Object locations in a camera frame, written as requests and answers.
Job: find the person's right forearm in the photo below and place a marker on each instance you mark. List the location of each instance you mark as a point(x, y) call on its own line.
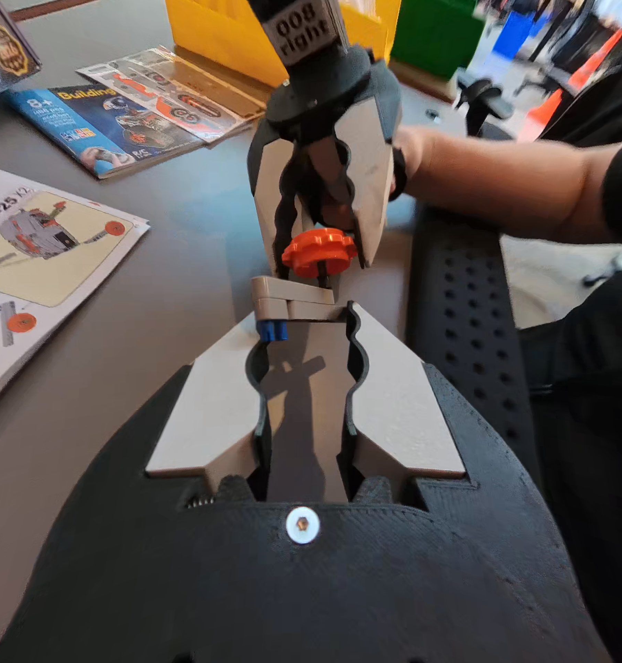
point(497, 181)

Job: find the blue robot kit box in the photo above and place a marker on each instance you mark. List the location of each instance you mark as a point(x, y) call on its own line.
point(5, 46)

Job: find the yellow plastic bin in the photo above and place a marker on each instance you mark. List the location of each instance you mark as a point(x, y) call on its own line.
point(212, 31)

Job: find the orange gear wheel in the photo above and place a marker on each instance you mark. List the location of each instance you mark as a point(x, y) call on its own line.
point(316, 254)

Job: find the person's right hand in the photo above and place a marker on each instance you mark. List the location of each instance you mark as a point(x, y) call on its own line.
point(414, 160)

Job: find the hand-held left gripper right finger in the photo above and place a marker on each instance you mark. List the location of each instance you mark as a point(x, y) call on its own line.
point(404, 414)

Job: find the orange traffic cone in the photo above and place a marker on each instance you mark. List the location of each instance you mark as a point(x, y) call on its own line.
point(549, 111)

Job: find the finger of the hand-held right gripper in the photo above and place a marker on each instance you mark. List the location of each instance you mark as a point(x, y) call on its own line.
point(269, 207)
point(368, 181)

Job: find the brown sticker sheet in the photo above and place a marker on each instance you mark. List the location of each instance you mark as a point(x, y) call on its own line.
point(223, 88)

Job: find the white orange sticker sheet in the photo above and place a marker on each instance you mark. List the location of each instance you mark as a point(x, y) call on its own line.
point(150, 88)

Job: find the blue plastic bin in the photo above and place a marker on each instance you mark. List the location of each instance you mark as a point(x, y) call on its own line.
point(513, 33)

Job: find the black office chair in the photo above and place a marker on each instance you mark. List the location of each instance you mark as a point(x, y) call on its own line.
point(484, 101)

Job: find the grey beam assembly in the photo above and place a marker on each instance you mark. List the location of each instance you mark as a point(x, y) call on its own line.
point(290, 300)

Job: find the green plastic bin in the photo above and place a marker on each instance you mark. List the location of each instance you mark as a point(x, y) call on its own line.
point(435, 36)

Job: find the open instruction booklet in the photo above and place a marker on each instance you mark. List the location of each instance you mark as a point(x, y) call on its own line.
point(47, 248)

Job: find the blue instruction booklet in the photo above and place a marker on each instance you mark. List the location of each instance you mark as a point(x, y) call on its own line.
point(93, 129)

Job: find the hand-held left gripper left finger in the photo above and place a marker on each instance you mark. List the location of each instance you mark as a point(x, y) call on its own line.
point(202, 414)

